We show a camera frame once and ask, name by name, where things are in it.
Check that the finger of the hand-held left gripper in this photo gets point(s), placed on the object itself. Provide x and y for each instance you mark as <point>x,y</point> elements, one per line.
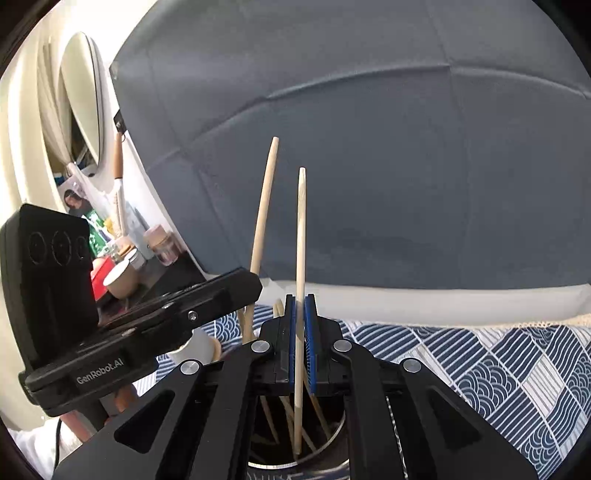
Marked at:
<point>217,295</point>

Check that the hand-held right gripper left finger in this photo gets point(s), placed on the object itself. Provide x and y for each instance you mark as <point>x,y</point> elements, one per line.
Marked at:
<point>292,341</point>

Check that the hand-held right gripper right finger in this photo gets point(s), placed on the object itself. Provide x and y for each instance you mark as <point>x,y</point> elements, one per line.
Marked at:
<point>310,341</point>

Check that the pale wooden chopstick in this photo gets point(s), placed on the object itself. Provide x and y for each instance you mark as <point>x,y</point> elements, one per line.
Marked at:
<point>301,230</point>

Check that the pile of wooden chopsticks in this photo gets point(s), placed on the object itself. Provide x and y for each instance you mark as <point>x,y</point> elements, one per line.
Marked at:
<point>265,198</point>

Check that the black cylindrical utensil holder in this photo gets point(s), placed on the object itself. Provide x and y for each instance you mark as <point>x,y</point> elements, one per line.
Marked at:
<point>333,454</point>

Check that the person's left hand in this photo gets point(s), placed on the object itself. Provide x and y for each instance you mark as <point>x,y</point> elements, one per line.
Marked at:
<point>125,398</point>

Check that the red lidded dish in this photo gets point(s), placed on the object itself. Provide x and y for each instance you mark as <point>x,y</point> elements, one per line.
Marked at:
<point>99,277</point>

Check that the potted cactus in white pot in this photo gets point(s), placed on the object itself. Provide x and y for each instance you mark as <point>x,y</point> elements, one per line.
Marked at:
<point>194,347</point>

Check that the beige cup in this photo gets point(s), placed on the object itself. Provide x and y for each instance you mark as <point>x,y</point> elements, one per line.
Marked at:
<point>122,281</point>

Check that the green bottle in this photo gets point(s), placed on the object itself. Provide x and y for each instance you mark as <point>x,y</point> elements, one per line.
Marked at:
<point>98,230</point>

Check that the pink glass jar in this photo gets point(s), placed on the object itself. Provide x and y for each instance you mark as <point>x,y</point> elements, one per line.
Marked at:
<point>161,247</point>

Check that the printed photo card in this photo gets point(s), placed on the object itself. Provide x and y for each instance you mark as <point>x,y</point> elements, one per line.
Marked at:
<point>74,201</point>

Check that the pale green canister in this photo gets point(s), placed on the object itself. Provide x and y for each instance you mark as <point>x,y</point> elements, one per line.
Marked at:
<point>138,224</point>

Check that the cream curtain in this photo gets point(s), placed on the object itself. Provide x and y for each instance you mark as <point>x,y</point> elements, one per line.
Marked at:
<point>27,138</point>

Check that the blue white patterned tablecloth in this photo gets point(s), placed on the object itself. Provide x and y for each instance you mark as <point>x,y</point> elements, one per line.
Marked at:
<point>461,360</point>

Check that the grey fabric headboard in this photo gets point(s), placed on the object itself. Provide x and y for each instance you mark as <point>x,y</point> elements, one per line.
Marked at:
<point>369,138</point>

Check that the black wall hook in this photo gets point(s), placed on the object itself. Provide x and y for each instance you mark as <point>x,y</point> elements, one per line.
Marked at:
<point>119,121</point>

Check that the round wall mirror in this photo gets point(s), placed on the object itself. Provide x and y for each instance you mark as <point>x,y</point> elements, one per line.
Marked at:
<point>85,92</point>

